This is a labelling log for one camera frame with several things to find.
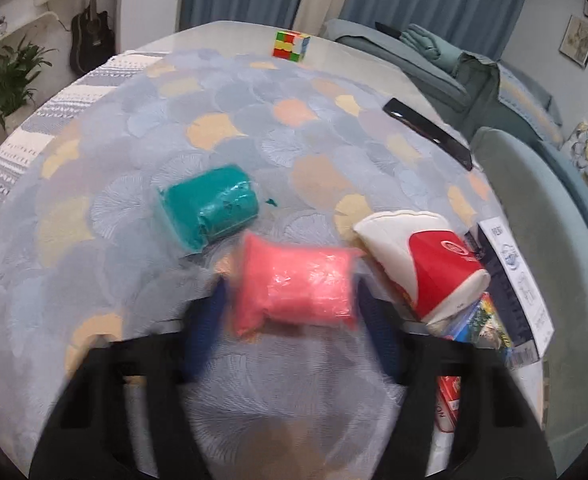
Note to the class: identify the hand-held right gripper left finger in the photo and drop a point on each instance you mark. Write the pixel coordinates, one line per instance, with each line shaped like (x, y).
(204, 330)

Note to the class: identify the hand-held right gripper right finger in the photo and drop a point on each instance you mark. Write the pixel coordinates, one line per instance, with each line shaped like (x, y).
(381, 340)

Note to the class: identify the pink plastic-wrapped packet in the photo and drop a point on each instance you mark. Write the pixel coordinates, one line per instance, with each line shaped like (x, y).
(299, 280)

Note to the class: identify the person's right hand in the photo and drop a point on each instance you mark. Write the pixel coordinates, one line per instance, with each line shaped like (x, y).
(289, 452)

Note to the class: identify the red white paper cup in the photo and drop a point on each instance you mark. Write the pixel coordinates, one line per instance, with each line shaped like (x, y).
(433, 265)

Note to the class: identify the red blue flat box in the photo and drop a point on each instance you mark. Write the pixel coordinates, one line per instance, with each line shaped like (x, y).
(448, 402)

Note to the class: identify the colourful printed small box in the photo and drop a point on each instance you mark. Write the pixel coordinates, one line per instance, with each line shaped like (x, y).
(488, 325)

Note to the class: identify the green plastic-wrapped packet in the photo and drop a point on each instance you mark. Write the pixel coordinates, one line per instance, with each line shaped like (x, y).
(204, 205)

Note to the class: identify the white grey carton box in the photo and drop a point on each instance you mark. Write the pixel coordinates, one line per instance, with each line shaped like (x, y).
(513, 280)

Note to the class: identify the teal fabric sofa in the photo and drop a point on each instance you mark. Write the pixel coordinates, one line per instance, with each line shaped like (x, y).
(548, 210)

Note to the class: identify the black smartphone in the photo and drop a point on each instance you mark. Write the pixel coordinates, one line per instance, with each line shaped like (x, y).
(428, 132)

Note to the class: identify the folded teal blanket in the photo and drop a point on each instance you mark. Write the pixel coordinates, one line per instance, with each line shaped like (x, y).
(431, 50)

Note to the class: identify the colourful puzzle cube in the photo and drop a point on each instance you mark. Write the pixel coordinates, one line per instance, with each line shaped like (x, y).
(291, 46)

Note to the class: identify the black flat device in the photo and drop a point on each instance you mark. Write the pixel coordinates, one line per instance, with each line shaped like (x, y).
(387, 30)

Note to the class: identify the black guitar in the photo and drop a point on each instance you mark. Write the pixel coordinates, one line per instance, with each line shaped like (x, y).
(91, 40)

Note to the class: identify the green potted plant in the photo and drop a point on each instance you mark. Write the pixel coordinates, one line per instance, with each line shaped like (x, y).
(9, 85)

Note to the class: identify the white standing air conditioner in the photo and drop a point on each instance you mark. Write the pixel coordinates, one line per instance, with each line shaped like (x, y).
(149, 0)

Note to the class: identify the black framed tall picture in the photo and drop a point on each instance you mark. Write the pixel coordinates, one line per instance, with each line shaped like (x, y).
(578, 41)

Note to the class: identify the white curved wall shelf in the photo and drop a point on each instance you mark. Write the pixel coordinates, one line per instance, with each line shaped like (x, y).
(19, 35)

